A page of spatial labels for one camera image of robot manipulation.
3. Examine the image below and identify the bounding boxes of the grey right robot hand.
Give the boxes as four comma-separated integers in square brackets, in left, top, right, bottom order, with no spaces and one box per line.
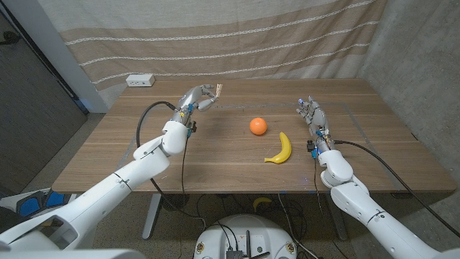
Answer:
[295,95,335,158]

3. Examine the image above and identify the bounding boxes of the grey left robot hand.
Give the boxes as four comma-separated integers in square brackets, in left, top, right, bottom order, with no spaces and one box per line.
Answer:
[170,84,219,132]

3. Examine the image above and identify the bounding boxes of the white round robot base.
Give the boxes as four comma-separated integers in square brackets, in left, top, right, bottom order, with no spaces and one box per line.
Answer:
[193,214,298,259]

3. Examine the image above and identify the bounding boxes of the yellow toy banana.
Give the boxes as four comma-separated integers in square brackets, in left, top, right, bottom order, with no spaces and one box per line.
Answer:
[264,131,293,165]

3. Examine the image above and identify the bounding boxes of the small yellow banana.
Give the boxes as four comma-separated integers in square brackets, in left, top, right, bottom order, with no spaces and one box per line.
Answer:
[252,196,273,212]

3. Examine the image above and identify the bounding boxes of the white power strip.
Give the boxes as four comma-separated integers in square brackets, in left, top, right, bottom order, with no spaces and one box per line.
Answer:
[125,73,156,88]

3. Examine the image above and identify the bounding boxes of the beige striped cloth backdrop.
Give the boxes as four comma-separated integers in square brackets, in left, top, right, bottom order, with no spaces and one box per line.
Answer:
[37,0,388,109]

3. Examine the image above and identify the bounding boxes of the orange fruit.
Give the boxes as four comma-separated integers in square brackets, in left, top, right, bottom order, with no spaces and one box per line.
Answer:
[249,117,268,136]

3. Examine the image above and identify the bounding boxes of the black round fan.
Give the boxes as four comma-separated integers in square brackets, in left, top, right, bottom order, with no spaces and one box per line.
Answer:
[160,194,190,212]

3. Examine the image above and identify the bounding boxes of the grey table leg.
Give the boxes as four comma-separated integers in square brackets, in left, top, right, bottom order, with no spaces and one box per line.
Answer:
[325,194,349,241]

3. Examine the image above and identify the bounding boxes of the white table leg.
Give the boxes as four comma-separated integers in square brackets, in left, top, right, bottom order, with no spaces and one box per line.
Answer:
[142,194,162,241]

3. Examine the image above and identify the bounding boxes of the dark grey door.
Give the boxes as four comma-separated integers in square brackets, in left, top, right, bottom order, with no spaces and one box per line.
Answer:
[0,10,89,197]

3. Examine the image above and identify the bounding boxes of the blue and white floor item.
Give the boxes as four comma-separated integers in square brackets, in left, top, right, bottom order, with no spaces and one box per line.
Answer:
[0,188,78,219]

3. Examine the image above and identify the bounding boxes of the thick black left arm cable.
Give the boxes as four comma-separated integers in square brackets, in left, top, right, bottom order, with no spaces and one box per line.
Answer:
[135,101,206,231]

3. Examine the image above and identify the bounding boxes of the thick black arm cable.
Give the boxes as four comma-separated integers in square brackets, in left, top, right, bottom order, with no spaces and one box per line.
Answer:
[135,101,206,231]
[333,140,460,238]

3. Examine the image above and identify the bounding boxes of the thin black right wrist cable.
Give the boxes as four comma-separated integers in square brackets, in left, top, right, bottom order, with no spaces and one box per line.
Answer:
[313,158,321,202]

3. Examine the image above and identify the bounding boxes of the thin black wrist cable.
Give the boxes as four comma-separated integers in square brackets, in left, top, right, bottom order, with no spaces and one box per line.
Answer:
[180,136,188,197]
[313,158,321,202]

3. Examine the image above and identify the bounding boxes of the thin black left wrist cable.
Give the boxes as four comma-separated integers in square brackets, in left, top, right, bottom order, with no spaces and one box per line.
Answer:
[180,136,188,197]

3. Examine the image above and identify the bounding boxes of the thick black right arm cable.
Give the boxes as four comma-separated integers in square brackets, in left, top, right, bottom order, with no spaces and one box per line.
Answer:
[333,140,460,238]

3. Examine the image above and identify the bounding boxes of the white door frame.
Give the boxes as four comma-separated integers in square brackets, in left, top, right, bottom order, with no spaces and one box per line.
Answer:
[3,0,110,114]

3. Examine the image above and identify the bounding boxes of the black door handle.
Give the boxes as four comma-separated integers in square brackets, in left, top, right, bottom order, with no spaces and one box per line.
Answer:
[0,31,22,46]

